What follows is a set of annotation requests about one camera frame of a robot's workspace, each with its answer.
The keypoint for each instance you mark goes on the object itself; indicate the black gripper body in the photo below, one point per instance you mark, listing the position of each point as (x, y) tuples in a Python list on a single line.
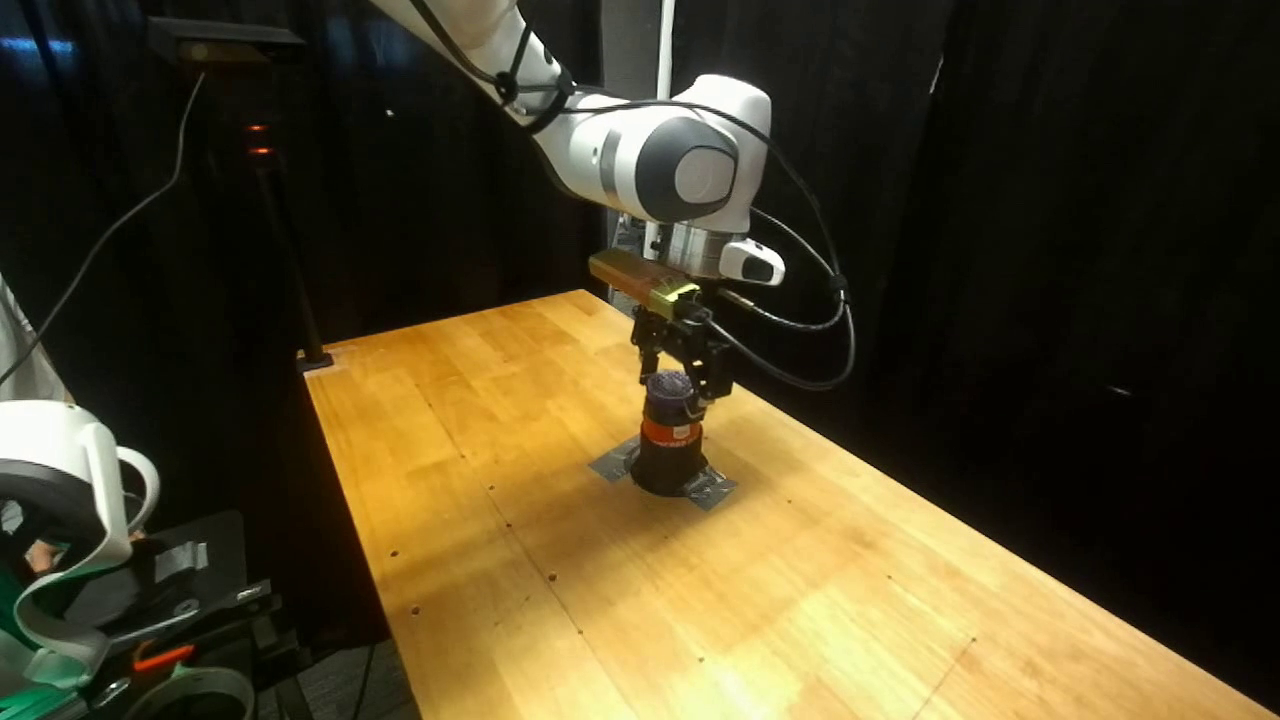
[(684, 328)]

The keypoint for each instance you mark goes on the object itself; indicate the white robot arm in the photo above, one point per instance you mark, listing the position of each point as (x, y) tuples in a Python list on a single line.
[(643, 144)]

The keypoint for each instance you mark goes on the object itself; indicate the grey square mat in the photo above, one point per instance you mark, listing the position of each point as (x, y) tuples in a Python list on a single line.
[(706, 490)]

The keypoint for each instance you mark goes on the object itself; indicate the orange and black bar clamp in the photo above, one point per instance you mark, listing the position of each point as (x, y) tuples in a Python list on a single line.
[(163, 659)]

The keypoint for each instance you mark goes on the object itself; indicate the grey tape roll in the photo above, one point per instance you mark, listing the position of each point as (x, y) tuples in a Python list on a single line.
[(147, 692)]

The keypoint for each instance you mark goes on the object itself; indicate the white rounded machine housing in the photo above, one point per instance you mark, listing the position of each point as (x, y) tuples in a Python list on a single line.
[(60, 495)]

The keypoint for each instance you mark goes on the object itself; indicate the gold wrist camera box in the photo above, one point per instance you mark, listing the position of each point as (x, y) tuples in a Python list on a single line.
[(643, 278)]

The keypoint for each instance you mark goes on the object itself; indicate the white vertical post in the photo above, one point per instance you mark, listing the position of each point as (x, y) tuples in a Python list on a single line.
[(660, 46)]

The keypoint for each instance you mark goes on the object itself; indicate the black camera stand pole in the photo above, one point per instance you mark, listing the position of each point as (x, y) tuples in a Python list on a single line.
[(286, 253)]

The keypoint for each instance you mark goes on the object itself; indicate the black flat camera bar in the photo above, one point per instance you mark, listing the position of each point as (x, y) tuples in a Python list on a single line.
[(221, 38)]

